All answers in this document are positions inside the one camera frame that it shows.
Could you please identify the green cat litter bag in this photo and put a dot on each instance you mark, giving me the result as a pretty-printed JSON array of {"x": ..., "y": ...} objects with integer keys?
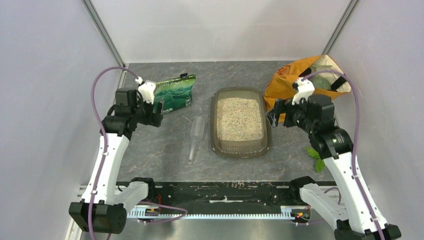
[{"x": 175, "y": 93}]

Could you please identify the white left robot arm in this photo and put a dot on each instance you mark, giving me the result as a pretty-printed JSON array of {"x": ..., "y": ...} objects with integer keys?
[{"x": 100, "y": 209}]

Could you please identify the white toy radish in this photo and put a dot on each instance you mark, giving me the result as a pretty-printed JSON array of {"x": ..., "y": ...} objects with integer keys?
[{"x": 319, "y": 163}]

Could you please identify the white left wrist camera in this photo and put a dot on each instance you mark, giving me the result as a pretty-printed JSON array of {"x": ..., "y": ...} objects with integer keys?
[{"x": 147, "y": 90}]

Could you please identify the white toothed cable strip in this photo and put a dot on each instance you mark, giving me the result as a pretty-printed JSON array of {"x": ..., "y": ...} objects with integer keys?
[{"x": 140, "y": 212}]

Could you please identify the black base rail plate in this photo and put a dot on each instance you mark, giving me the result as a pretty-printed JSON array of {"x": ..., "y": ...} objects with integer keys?
[{"x": 224, "y": 197}]

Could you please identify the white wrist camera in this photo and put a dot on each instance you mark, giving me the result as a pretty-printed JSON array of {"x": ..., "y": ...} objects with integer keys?
[
  {"x": 147, "y": 90},
  {"x": 304, "y": 89}
]

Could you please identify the aluminium frame post right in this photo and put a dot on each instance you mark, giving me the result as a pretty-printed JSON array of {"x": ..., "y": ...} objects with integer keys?
[{"x": 349, "y": 10}]

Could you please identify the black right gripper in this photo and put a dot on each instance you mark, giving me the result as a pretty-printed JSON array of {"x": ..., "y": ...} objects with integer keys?
[{"x": 286, "y": 106}]

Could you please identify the black bag clip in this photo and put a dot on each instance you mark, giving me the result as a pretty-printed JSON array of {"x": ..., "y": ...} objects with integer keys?
[{"x": 184, "y": 76}]

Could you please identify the clear plastic scoop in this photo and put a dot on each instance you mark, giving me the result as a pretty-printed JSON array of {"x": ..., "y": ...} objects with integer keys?
[{"x": 196, "y": 134}]

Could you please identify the brown translucent litter box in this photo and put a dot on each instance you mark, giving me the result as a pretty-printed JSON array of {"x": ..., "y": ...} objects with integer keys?
[{"x": 238, "y": 124}]

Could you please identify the aluminium front frame rail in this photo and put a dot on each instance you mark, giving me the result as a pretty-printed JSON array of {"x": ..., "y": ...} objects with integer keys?
[{"x": 129, "y": 196}]

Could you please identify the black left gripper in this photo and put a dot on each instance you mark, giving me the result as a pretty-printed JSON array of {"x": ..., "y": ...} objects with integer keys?
[{"x": 153, "y": 119}]

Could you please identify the aluminium frame post left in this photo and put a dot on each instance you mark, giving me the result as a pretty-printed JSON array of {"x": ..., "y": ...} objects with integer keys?
[{"x": 96, "y": 19}]

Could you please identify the green knitted ball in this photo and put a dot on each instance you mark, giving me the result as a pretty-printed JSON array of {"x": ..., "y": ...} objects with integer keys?
[{"x": 321, "y": 82}]

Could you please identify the aluminium frame post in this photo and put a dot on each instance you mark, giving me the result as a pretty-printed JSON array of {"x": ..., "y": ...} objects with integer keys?
[
  {"x": 96, "y": 19},
  {"x": 349, "y": 10}
]

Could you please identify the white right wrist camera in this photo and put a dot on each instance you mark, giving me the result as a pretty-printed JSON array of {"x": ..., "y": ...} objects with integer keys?
[{"x": 304, "y": 89}]

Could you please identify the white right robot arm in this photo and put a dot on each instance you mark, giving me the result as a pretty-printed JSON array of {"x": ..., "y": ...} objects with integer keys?
[{"x": 359, "y": 218}]

